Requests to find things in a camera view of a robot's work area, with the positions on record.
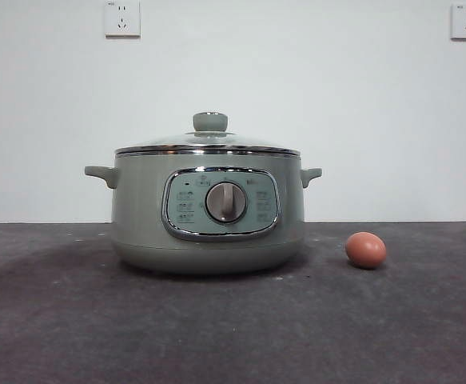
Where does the glass lid with green knob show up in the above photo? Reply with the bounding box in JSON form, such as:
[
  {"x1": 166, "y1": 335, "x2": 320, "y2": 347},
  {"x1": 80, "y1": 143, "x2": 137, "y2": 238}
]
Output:
[{"x1": 114, "y1": 111, "x2": 300, "y2": 157}]

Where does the brown egg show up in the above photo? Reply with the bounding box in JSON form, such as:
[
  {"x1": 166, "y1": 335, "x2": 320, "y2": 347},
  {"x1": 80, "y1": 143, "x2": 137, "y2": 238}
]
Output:
[{"x1": 345, "y1": 231, "x2": 388, "y2": 270}]

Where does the pale green electric cooking pot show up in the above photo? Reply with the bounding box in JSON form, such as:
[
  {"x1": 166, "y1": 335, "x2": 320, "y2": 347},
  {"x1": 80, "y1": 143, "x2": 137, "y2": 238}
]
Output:
[{"x1": 83, "y1": 150, "x2": 323, "y2": 276}]

